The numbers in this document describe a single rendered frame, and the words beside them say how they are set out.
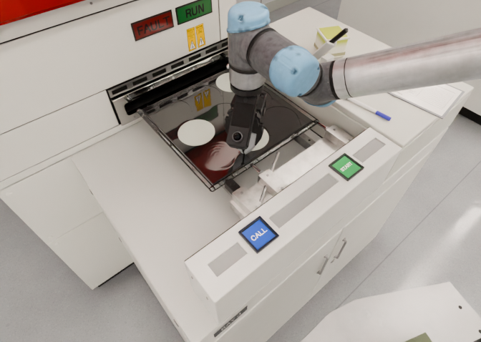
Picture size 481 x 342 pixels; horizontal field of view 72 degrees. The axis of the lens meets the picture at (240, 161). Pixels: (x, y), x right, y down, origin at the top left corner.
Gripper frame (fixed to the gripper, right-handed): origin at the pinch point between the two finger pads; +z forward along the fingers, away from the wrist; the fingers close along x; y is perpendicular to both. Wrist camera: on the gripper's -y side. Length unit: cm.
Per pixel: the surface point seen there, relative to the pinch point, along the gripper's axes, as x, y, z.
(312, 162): -17.2, 4.2, 3.3
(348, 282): -47, 13, 91
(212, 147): 8.7, 0.6, 1.4
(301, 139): -13.2, 15.0, 6.7
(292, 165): -12.5, 1.6, 3.3
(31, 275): 96, -23, 91
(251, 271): -9.9, -31.0, -4.7
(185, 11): 24.3, 28.4, -19.3
